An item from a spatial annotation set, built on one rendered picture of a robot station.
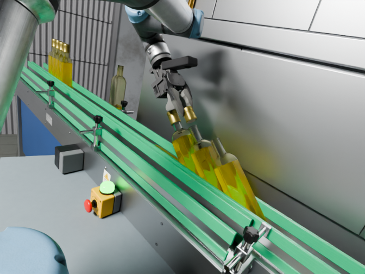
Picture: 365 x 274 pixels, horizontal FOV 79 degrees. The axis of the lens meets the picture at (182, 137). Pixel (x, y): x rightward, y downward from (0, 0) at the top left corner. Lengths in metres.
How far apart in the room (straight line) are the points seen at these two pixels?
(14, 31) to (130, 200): 0.53
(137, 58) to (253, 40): 2.42
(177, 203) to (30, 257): 0.38
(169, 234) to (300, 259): 0.30
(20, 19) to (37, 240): 0.26
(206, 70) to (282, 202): 0.50
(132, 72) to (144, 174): 2.47
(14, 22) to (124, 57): 2.67
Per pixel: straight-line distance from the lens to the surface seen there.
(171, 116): 0.72
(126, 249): 0.71
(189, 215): 0.58
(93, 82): 2.92
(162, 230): 0.65
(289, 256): 0.60
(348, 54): 0.66
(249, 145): 0.72
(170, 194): 0.60
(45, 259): 0.29
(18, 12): 0.36
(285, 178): 0.70
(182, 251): 0.62
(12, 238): 0.31
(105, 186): 0.74
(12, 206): 0.85
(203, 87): 0.84
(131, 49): 3.02
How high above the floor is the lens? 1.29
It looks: 21 degrees down
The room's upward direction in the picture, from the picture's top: 14 degrees clockwise
